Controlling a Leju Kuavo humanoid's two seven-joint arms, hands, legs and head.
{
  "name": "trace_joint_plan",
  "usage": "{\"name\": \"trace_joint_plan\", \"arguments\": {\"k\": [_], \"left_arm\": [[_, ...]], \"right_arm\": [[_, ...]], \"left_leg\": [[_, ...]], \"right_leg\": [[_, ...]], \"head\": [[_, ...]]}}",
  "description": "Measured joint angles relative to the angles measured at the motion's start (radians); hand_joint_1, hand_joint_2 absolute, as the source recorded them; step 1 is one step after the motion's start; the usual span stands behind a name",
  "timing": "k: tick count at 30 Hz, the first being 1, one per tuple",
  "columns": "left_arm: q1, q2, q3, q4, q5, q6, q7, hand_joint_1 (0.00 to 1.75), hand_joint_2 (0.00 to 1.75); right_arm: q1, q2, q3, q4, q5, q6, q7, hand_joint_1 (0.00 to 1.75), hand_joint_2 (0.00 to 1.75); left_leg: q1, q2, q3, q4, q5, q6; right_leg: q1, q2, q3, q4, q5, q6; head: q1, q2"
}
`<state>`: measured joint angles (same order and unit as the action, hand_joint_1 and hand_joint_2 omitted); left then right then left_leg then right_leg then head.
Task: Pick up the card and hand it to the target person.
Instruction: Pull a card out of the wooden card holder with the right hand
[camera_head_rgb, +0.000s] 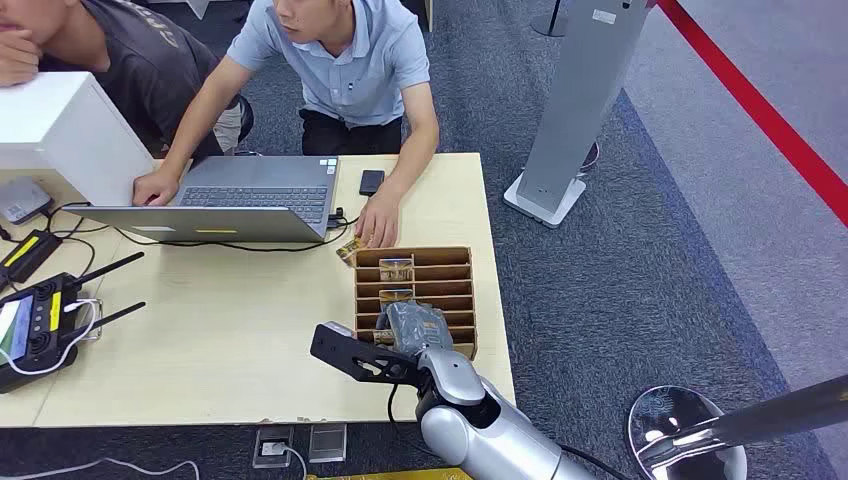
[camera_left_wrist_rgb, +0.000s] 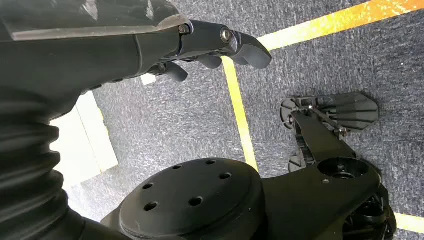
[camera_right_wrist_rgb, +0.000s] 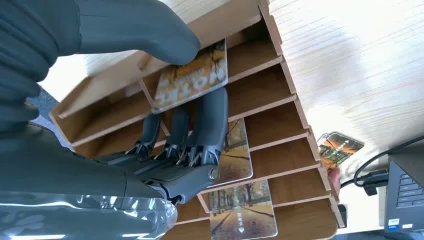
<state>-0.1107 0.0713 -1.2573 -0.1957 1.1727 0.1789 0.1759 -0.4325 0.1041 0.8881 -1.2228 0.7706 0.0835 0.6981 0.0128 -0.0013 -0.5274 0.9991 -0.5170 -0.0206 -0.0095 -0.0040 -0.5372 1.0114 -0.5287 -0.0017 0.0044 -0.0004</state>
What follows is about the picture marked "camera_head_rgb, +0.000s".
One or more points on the black smartphone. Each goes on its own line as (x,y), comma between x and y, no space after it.
(372,183)

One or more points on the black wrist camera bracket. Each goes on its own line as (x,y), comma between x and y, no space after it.
(361,358)

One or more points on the grey laptop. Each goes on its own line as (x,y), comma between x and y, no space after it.
(258,192)

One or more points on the person's left hand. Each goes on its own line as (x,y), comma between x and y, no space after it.
(379,222)

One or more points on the red barrier belt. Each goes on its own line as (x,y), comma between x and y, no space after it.
(762,112)

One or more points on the black adapter with yellow label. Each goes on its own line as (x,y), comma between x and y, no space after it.
(26,255)

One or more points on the black remote controller with antennas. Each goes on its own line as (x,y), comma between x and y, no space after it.
(36,331)

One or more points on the person's hand at chin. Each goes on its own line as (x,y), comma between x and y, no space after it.
(16,60)

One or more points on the person's left forearm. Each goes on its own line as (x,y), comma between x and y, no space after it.
(416,139)

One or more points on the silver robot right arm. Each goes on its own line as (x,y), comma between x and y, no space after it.
(477,424)

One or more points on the grey kiosk stand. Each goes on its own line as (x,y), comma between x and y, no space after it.
(576,106)

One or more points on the person's right forearm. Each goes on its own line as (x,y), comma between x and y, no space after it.
(202,112)

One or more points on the small grey device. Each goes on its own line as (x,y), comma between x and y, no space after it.
(21,200)

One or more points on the round stand base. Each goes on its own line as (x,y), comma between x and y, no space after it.
(550,23)

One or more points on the wooden slotted card holder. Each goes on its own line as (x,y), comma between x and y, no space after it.
(450,291)

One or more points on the person in light shirt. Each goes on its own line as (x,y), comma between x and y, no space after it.
(351,66)

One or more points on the gold card in holder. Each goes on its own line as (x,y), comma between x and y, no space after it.
(395,295)
(396,270)

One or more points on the white box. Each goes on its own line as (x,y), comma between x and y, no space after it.
(60,132)

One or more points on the person in dark shirt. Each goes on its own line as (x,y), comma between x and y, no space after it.
(139,66)

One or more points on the person's right hand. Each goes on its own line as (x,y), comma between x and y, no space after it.
(154,189)

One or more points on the floor power socket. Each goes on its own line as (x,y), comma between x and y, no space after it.
(272,448)

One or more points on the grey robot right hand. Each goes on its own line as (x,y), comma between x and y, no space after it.
(417,328)

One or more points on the metal floor plate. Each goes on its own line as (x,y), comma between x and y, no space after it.
(327,443)

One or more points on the yellow strip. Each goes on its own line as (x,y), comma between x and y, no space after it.
(397,475)

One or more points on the gold card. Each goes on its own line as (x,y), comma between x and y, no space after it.
(384,337)
(348,252)
(396,270)
(395,295)

